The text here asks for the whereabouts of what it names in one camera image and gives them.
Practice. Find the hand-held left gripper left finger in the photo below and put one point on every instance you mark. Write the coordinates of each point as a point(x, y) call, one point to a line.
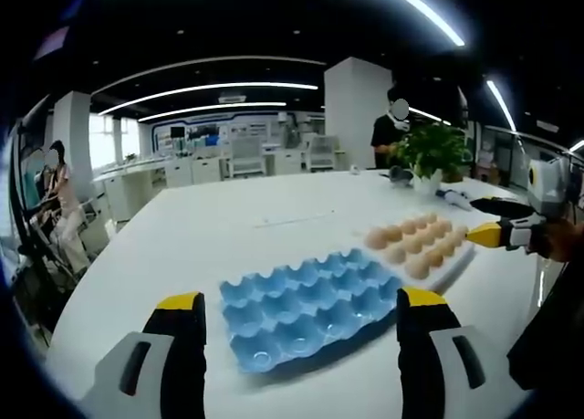
point(180, 346)

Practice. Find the person's right hand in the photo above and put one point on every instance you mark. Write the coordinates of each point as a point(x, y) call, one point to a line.
point(559, 241)

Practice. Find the white plastic egg holder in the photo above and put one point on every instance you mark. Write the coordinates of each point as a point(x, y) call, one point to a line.
point(454, 273)

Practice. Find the blue egg tray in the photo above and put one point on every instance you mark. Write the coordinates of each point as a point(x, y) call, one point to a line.
point(315, 309)

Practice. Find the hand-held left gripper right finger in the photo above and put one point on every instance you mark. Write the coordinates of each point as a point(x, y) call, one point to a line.
point(422, 346)

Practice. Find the dark grey object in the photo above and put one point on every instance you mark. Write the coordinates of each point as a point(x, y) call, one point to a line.
point(400, 174)

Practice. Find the long ceiling light strip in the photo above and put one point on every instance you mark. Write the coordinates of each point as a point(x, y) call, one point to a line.
point(205, 92)
point(424, 8)

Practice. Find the black round pan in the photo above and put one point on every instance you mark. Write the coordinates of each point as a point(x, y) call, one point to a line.
point(499, 205)

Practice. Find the person's dark clothing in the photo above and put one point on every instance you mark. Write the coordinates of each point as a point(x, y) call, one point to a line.
point(552, 327)

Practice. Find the white table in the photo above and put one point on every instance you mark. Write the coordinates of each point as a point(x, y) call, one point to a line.
point(205, 245)

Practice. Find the white and blue handheld device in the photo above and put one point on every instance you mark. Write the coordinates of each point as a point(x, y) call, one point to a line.
point(456, 199)

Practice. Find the black stand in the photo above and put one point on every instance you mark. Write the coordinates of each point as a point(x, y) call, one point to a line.
point(25, 200)

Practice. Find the green potted plant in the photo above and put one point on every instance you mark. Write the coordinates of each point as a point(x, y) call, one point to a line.
point(431, 152)

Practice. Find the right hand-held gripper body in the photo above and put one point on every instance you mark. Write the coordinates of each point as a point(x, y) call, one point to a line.
point(545, 186)

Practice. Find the white office chair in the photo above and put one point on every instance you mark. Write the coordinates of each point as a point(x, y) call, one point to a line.
point(246, 156)
point(324, 150)

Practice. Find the group of brown eggs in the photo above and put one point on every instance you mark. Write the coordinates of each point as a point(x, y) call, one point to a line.
point(417, 243)

